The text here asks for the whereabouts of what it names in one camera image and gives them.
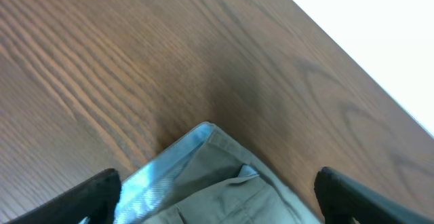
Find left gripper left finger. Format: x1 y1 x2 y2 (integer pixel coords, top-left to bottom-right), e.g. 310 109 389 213
9 168 121 224

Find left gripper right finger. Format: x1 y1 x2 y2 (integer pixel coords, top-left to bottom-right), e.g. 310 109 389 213
314 167 433 224

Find khaki shorts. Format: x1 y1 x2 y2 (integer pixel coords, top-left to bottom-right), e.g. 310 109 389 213
113 122 320 223

